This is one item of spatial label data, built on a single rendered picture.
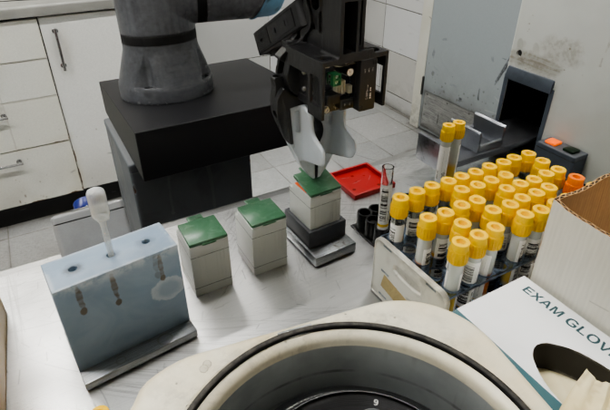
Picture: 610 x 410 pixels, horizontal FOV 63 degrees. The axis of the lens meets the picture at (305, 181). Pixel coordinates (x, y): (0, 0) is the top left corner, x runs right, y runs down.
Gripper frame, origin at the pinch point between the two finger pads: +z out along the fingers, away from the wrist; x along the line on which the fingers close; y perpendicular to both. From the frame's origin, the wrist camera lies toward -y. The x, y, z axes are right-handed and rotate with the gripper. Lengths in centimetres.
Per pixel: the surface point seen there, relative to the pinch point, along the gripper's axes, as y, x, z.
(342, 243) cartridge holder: 4.7, 1.3, 8.5
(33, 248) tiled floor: -147, -37, 97
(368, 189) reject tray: -4.5, 12.1, 9.7
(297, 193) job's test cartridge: 0.3, -2.0, 3.1
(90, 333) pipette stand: 6.9, -25.6, 5.2
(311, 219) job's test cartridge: 3.1, -1.8, 5.0
